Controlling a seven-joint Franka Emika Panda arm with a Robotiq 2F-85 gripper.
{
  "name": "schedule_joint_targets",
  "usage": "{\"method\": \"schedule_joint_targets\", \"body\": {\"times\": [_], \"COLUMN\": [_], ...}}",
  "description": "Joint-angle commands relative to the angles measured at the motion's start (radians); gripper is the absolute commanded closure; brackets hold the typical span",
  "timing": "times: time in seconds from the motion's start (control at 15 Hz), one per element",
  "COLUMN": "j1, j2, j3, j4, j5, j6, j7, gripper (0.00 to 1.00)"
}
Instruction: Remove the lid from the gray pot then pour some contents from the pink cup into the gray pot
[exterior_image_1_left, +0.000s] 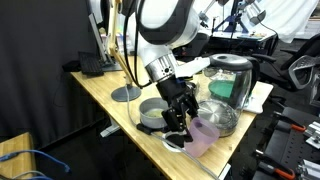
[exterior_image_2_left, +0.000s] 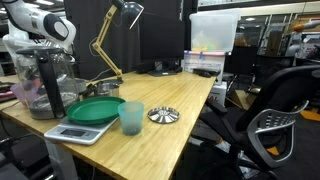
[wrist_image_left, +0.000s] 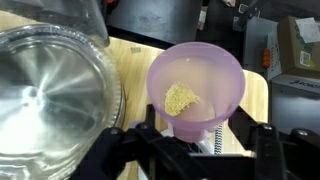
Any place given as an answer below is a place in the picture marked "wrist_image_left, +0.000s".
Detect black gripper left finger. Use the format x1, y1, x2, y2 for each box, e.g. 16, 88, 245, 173
69, 103, 208, 180

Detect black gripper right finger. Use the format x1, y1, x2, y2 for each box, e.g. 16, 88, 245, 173
228, 106, 320, 180

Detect yellow grains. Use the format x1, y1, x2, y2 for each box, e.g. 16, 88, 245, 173
164, 82, 201, 117

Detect pink plastic cup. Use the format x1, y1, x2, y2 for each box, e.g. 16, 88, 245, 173
146, 41, 247, 144

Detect white box with blue print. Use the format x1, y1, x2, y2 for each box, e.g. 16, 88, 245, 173
270, 73, 320, 98

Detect brown cardboard box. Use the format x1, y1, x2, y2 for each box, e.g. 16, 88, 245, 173
277, 15, 320, 80

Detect gray box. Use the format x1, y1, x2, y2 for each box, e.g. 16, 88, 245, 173
242, 16, 283, 81

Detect black perforated platform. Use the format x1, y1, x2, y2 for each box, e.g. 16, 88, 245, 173
105, 0, 204, 45

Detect braided black white cable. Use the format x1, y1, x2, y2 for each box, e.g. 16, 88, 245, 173
213, 123, 224, 155

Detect person foot with white strap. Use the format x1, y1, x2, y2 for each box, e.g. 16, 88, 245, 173
197, 9, 208, 32

